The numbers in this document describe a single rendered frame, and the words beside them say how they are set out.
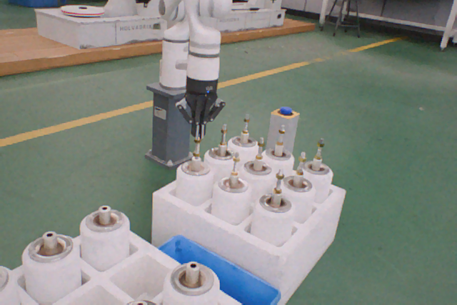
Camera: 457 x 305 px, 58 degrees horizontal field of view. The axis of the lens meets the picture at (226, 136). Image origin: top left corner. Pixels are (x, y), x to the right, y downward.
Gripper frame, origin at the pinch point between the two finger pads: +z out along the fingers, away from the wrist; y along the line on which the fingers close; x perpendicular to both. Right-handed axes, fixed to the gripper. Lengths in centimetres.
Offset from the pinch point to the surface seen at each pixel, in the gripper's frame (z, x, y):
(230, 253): 23.6, -19.4, 1.9
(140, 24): 15, 229, 47
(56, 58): 30, 191, -17
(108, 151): 36, 65, -10
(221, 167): 12.4, 1.4, 8.1
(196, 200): 17.3, -4.7, -1.3
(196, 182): 12.1, -4.6, -1.6
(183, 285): 10.4, -37.6, -17.3
